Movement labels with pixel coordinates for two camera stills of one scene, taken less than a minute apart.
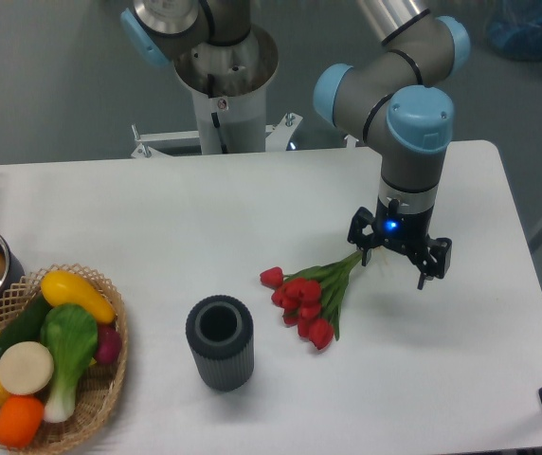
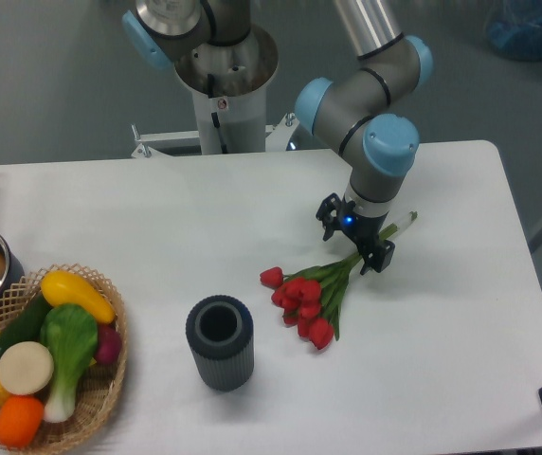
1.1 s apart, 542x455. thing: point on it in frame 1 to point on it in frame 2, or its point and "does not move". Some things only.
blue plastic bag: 534,30 does not move
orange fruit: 16,419 does not move
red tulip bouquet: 311,299 does not move
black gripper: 405,231 to 364,229
